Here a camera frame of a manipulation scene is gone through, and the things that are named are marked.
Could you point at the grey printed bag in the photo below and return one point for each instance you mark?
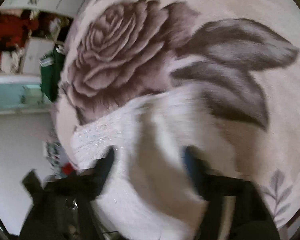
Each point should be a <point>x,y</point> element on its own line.
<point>52,152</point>

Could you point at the red orange bag on floor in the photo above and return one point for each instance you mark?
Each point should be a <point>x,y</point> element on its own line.
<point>67,169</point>

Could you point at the white drawer cabinet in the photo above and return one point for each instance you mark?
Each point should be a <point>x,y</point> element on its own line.
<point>35,49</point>

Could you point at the white window sill shelf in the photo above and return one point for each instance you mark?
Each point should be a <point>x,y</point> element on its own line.
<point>9,79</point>

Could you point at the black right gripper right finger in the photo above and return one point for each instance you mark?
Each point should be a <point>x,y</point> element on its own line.
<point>235,209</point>

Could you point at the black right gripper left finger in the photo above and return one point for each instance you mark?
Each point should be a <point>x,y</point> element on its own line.
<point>61,208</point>

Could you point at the green striped track jacket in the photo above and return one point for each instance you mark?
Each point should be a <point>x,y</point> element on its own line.
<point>51,66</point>

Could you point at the white fluffy sweater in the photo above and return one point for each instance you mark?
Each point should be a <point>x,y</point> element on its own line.
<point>148,194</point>

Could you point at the floral pink bed blanket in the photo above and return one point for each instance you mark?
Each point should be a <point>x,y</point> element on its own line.
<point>240,57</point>

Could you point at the red clothes pile in wardrobe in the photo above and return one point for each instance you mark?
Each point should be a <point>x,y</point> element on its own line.
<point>14,31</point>

